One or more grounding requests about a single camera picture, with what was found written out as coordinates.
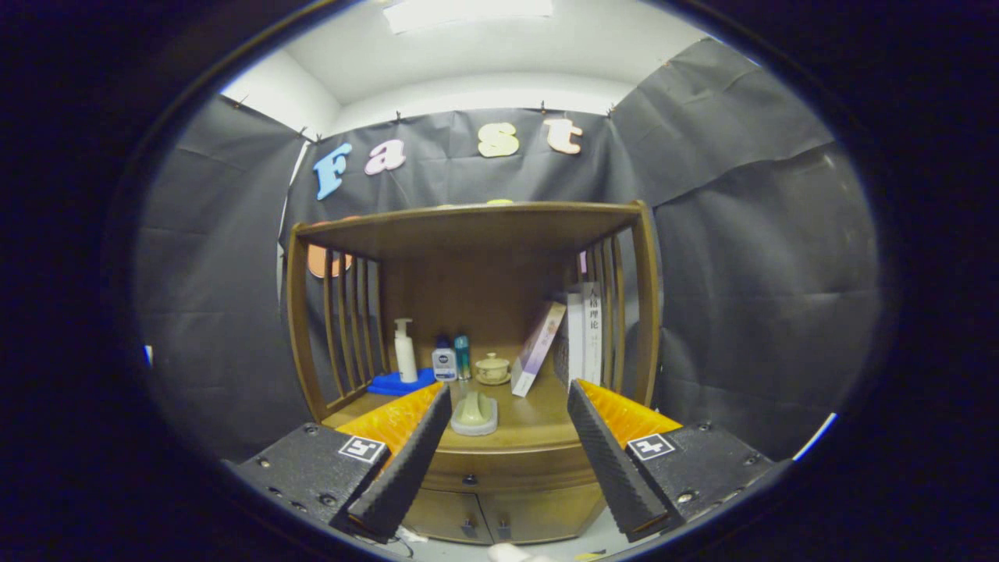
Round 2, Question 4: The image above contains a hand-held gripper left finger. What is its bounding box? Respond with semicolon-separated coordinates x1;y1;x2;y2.
234;381;453;545

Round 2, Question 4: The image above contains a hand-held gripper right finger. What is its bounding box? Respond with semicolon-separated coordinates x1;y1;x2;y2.
566;379;781;542

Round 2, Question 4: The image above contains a pale green item clear packet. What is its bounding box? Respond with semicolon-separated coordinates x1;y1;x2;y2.
450;390;499;436

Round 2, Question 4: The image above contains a wooden cabinet door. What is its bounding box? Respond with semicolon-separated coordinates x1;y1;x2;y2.
402;488;481;545
476;484;606;545

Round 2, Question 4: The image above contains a wooden countertop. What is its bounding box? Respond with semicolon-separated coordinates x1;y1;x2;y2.
322;373;625;454

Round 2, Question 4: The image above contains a wooden cabinet with slatted shelf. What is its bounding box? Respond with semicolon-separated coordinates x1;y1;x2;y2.
285;201;663;545

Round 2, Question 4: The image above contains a blue folded cloth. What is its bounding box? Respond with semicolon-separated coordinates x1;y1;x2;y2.
367;368;438;397

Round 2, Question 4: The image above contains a white bottle with blue cap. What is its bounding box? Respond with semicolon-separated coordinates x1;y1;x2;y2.
432;336;458;382

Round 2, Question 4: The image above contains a white pump bottle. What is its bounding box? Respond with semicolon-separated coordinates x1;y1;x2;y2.
393;318;418;383

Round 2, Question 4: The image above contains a beige lidded tea bowl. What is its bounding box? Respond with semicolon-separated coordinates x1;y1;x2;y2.
475;353;512;386

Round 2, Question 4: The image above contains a white book lettered spine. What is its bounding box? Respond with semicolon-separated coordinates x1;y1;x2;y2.
581;282;603;387

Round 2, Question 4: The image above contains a purple book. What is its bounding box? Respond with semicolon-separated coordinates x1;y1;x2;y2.
511;301;567;397

